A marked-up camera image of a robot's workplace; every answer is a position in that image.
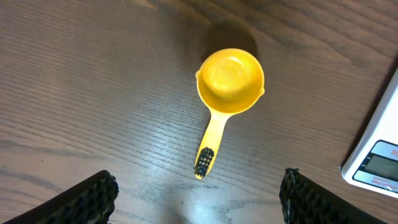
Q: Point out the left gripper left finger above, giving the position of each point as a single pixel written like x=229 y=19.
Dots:
x=90 y=201

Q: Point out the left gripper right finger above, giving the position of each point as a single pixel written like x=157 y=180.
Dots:
x=304 y=201

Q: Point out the yellow measuring scoop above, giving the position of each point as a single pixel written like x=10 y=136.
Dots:
x=229 y=82

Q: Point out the white digital kitchen scale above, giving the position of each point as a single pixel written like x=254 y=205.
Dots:
x=373 y=163

